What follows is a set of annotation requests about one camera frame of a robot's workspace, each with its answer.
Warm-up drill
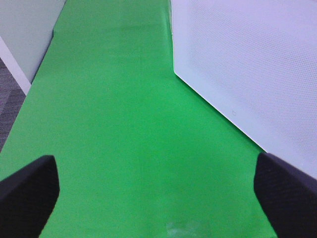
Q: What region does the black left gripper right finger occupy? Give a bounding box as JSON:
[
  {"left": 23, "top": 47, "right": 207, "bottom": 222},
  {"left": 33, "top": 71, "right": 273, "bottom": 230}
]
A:
[{"left": 254, "top": 152, "right": 317, "bottom": 238}]

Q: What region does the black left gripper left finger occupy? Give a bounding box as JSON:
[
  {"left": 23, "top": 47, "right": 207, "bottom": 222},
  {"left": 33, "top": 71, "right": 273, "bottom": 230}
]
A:
[{"left": 0, "top": 155, "right": 59, "bottom": 238}]

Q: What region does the white microwave door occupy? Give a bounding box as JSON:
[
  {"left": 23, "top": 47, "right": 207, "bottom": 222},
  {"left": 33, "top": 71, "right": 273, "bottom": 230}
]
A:
[{"left": 171, "top": 0, "right": 317, "bottom": 177}]

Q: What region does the clear tape patch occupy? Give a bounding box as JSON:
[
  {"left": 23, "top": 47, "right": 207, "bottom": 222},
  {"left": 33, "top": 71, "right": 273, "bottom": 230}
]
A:
[{"left": 166, "top": 220, "right": 211, "bottom": 238}]

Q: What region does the green table mat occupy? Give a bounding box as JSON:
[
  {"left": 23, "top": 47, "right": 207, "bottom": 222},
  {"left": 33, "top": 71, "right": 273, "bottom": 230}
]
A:
[{"left": 0, "top": 0, "right": 275, "bottom": 238}]

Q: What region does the white partition panel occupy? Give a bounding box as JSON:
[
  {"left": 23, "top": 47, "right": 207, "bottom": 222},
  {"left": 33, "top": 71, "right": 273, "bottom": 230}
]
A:
[{"left": 0, "top": 0, "right": 66, "bottom": 95}]

